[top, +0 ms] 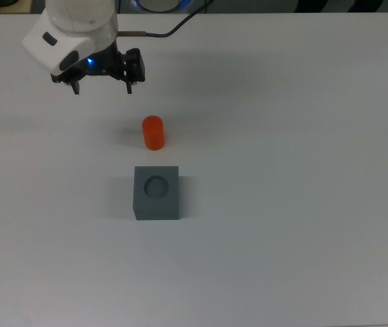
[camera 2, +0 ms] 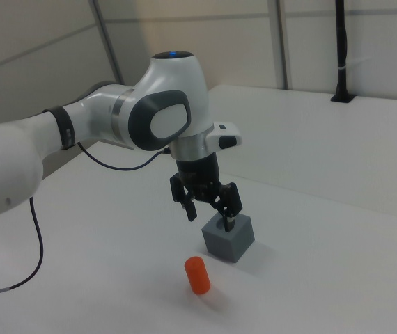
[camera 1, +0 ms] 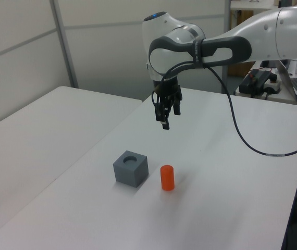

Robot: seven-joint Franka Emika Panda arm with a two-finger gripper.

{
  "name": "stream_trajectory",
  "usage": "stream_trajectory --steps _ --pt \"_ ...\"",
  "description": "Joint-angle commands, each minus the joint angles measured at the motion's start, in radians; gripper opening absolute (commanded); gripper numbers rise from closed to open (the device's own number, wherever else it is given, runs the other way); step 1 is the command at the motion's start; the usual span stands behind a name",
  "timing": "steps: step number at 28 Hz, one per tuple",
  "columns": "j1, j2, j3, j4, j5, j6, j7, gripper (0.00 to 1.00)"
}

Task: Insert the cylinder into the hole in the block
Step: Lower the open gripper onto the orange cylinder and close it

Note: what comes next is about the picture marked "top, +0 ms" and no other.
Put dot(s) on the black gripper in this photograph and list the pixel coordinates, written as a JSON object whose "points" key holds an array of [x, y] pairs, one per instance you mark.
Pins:
{"points": [[105, 63]]}

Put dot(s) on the orange cylinder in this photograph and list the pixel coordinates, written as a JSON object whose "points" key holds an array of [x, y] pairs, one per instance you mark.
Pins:
{"points": [[153, 134]]}

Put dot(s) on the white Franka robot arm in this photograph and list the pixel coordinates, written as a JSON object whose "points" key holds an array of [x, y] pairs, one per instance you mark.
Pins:
{"points": [[78, 20]]}

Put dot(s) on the grey block with round hole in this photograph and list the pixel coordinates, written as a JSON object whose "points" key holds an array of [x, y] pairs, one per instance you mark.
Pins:
{"points": [[156, 201]]}

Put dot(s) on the dark striped object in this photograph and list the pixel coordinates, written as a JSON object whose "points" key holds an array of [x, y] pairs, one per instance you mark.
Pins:
{"points": [[350, 5]]}

